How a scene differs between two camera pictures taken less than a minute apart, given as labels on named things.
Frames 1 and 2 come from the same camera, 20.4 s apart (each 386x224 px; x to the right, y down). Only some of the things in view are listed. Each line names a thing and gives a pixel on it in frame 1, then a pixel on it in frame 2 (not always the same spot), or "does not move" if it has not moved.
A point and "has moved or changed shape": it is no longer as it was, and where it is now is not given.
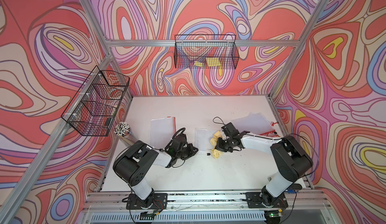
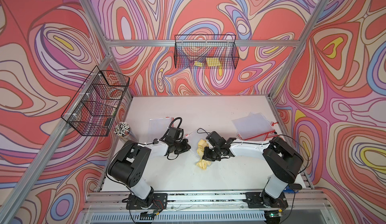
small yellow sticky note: [198, 64] does not move
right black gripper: [219, 146] -> [206, 156]
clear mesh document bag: [255, 123] does not move
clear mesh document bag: [162, 131] does not move
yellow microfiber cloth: [216, 153] has moved or changed shape
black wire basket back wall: [206, 51] does not move
